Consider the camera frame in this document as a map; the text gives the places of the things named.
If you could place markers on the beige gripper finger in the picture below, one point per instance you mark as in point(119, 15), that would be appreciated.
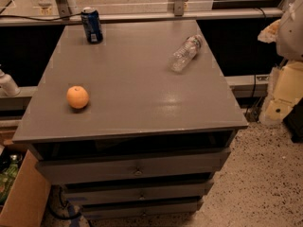
point(269, 34)
point(284, 91)

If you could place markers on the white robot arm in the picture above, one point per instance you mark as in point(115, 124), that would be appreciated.
point(289, 40)

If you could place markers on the clear plastic water bottle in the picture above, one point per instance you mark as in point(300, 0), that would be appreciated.
point(185, 53)

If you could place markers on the middle grey drawer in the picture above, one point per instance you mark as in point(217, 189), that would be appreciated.
point(143, 192)

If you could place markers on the grey drawer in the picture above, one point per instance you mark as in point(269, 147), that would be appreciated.
point(102, 169)
point(143, 192)
point(141, 208)

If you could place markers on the bottom grey drawer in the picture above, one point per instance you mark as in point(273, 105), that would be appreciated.
point(141, 208)

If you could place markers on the grey drawer cabinet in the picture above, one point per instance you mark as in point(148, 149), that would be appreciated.
point(136, 104)

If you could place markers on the blue soda can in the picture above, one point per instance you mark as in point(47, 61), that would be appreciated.
point(92, 26)

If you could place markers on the top grey drawer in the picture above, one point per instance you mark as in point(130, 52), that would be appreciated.
point(102, 169)

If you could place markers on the orange fruit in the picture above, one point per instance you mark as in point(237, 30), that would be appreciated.
point(77, 97)

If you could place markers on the white pipe at left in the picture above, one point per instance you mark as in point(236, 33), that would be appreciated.
point(8, 84)

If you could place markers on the cardboard box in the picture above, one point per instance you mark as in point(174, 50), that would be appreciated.
point(26, 202)

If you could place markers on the green items in box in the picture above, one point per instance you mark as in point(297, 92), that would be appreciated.
point(8, 176)

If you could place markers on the grey metal frame rail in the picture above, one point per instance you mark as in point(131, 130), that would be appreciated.
point(215, 14)

